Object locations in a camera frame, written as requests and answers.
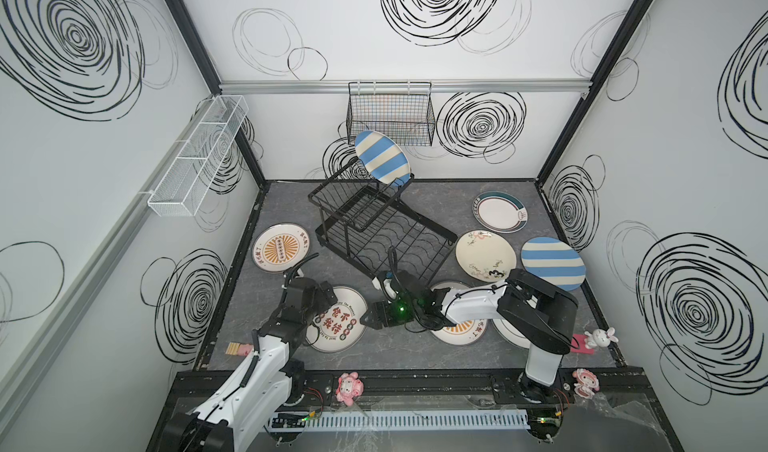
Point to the aluminium wall rail back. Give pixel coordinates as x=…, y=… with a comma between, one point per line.
x=580, y=86

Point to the red characters plate green rim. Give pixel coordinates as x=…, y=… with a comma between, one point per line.
x=340, y=327

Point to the black wire wall basket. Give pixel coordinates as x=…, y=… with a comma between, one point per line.
x=407, y=119

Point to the white bunny pink toy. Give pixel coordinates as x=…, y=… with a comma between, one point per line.
x=589, y=342

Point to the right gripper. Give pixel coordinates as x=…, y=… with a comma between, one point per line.
x=395, y=282

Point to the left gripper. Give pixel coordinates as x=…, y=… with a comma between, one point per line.
x=294, y=282

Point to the blue striped plate front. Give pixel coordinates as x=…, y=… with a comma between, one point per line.
x=383, y=159

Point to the black wire dish rack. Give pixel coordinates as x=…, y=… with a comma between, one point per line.
x=362, y=220

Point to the sunburst plate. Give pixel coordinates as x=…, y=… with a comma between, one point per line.
x=280, y=247
x=462, y=334

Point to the white slotted cable duct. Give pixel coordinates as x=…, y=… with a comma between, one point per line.
x=429, y=420

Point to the white mesh wall shelf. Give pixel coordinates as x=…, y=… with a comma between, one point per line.
x=191, y=175

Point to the white plate green rim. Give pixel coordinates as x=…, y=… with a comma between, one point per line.
x=500, y=212

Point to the pink plush toy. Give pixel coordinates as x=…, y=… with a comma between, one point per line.
x=586, y=383
x=349, y=388

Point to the white plate black rim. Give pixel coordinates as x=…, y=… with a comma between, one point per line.
x=511, y=334

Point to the blue striped plate right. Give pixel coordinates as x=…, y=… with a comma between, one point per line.
x=554, y=261

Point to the pink plush toy right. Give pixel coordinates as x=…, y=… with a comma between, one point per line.
x=586, y=383

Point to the cream floral plate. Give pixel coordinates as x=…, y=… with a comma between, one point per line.
x=485, y=256

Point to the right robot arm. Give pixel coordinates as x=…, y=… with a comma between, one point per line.
x=544, y=314

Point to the aluminium wall rail left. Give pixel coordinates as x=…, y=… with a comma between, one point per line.
x=24, y=377

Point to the aluminium wall rail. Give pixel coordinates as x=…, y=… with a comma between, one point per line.
x=580, y=86
x=24, y=377

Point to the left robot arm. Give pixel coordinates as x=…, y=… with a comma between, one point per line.
x=232, y=417

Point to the pink plush toy left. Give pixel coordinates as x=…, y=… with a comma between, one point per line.
x=349, y=388

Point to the blue striped plate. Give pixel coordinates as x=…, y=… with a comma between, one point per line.
x=383, y=159
x=554, y=261

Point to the small pink toy left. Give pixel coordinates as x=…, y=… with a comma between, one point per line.
x=239, y=349

